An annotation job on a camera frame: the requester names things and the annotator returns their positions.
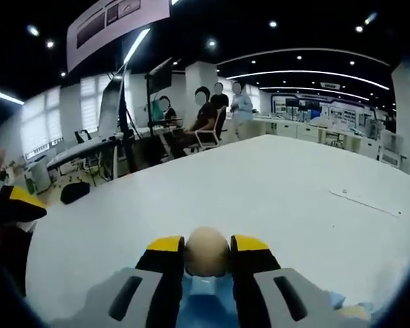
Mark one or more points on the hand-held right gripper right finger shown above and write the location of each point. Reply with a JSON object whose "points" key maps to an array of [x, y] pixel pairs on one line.
{"points": [[266, 294]]}

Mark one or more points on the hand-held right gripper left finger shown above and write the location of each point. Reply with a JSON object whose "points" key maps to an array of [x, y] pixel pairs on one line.
{"points": [[140, 297]]}

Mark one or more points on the blue egg tray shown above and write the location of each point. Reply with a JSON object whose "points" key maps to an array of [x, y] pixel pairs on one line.
{"points": [[205, 307]]}

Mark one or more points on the single brown egg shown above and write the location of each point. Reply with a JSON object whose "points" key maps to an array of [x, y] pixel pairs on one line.
{"points": [[206, 241]]}

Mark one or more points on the white waste bin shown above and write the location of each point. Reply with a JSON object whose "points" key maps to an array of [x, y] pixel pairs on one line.
{"points": [[39, 176]]}

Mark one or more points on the black bag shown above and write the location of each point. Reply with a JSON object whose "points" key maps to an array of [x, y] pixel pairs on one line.
{"points": [[75, 193]]}

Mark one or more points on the grey office desk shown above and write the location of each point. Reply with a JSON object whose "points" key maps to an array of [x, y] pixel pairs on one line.
{"points": [[78, 148]]}

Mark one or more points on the black chair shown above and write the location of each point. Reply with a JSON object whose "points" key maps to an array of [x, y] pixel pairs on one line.
{"points": [[83, 136]]}

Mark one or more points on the white table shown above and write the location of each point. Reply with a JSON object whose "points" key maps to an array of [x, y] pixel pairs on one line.
{"points": [[259, 188]]}

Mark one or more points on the white monitor back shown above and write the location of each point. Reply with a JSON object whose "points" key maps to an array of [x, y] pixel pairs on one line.
{"points": [[111, 106]]}

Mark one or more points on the black monitor stand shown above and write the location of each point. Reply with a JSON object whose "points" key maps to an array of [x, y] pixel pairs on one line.
{"points": [[124, 119]]}

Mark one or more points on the white cabinet row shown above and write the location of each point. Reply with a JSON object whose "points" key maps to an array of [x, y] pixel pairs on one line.
{"points": [[294, 128]]}

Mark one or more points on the black monitor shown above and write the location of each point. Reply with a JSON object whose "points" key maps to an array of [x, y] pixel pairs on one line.
{"points": [[160, 80]]}

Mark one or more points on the white frame office chair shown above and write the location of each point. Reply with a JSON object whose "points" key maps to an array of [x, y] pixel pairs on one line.
{"points": [[220, 118]]}

